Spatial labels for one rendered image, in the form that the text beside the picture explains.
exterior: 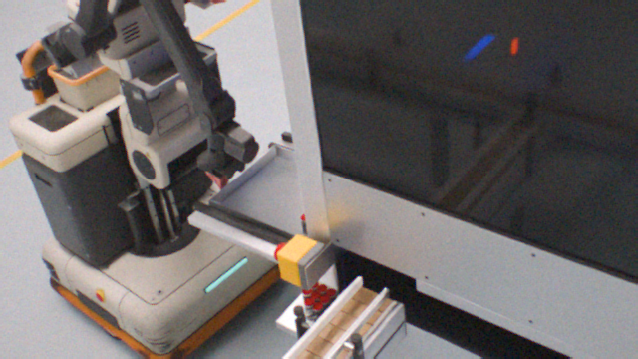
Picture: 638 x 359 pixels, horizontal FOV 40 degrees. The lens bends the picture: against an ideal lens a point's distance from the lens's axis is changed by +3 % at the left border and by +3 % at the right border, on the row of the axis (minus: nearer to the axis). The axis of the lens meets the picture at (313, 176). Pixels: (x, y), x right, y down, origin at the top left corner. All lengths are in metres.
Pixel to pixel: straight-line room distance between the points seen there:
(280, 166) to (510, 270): 0.87
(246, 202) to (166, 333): 0.80
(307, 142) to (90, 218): 1.36
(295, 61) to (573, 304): 0.61
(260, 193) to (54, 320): 1.36
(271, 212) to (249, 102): 2.14
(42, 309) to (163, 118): 1.10
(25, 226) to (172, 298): 1.13
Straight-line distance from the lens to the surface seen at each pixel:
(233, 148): 1.93
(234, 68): 4.46
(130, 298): 2.83
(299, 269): 1.69
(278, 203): 2.06
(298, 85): 1.52
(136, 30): 2.36
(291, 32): 1.47
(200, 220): 2.07
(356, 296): 1.74
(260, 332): 2.98
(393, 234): 1.60
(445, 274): 1.59
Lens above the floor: 2.17
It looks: 37 degrees down
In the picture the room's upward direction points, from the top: 8 degrees counter-clockwise
